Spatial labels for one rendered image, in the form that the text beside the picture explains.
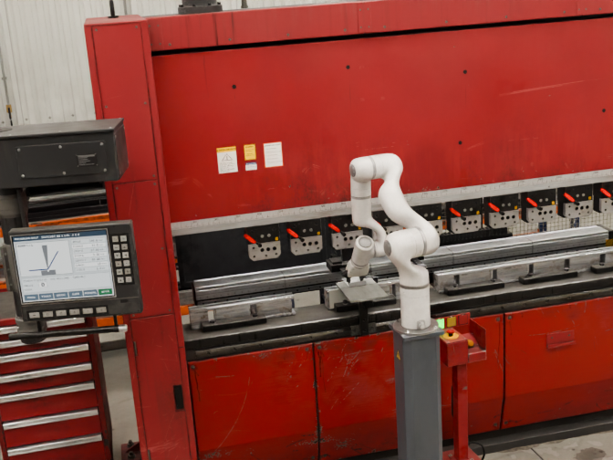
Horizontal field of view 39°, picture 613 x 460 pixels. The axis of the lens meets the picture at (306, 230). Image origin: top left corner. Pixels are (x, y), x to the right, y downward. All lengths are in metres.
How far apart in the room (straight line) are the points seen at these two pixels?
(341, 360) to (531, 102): 1.52
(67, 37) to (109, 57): 4.48
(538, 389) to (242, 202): 1.82
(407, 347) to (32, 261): 1.51
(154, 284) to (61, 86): 4.51
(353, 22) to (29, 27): 4.58
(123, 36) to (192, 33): 0.35
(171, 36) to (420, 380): 1.77
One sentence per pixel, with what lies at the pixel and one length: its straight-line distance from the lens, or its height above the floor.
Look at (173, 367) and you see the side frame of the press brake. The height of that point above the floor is 0.80.
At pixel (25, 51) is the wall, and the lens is 8.10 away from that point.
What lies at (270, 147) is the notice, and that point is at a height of 1.70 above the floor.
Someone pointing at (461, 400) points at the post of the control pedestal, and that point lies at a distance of 4.27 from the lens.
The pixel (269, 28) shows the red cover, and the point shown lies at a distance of 3.87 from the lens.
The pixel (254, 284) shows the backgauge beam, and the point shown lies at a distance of 4.37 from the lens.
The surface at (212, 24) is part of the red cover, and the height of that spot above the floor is 2.25.
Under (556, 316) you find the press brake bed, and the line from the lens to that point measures 4.56.
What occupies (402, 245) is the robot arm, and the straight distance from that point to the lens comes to 3.45.
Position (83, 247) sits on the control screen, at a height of 1.52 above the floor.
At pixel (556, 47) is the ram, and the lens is 4.36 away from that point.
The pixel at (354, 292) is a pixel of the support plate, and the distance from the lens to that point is 4.06.
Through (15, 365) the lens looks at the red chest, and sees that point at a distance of 4.34.
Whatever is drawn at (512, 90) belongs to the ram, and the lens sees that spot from 4.28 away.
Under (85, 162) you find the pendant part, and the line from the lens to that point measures 3.26.
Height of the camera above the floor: 2.42
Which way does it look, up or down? 16 degrees down
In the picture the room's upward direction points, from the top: 4 degrees counter-clockwise
